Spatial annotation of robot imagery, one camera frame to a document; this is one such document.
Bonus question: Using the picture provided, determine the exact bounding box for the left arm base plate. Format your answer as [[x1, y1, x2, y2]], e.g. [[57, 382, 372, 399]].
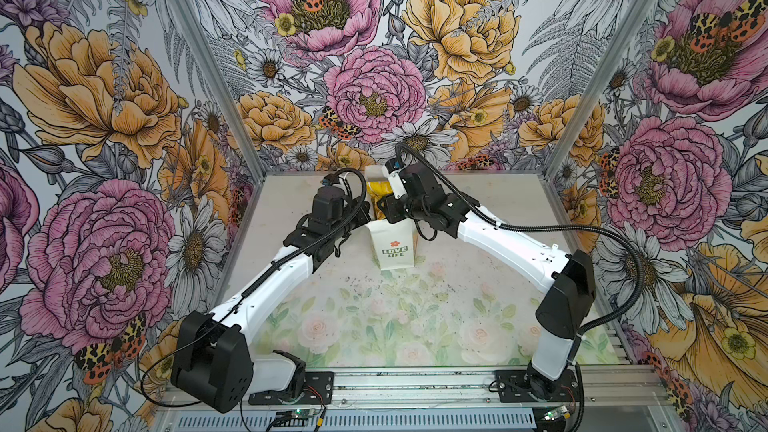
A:
[[247, 371, 335, 406]]

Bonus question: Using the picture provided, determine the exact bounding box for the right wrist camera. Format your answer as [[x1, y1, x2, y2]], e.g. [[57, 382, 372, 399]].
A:
[[387, 169, 407, 200]]

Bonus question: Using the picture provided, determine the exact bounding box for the yellow snack bag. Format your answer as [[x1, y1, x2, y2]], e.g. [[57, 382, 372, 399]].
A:
[[366, 178, 393, 220]]

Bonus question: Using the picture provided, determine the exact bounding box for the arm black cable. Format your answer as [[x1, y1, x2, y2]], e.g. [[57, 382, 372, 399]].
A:
[[394, 142, 646, 336], [139, 167, 368, 409]]

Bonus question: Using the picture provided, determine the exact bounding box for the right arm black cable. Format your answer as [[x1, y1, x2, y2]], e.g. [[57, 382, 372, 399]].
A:
[[394, 142, 646, 336]]

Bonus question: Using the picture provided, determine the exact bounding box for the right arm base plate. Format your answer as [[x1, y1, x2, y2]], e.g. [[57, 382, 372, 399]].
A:
[[489, 368, 583, 403]]

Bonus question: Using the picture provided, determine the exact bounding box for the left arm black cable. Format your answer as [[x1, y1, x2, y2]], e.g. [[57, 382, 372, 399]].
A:
[[139, 167, 368, 409]]

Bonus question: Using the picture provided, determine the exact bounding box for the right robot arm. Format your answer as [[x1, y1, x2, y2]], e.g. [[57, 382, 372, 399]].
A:
[[376, 186, 596, 400]]

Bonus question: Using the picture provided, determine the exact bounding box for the aluminium front rail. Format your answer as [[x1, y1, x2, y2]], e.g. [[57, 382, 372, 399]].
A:
[[165, 364, 667, 414]]

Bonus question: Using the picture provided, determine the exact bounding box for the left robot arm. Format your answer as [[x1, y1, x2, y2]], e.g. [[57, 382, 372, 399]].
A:
[[171, 184, 370, 413]]

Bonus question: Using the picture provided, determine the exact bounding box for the white paper bag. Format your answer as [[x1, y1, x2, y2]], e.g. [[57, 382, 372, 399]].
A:
[[364, 165, 417, 271]]

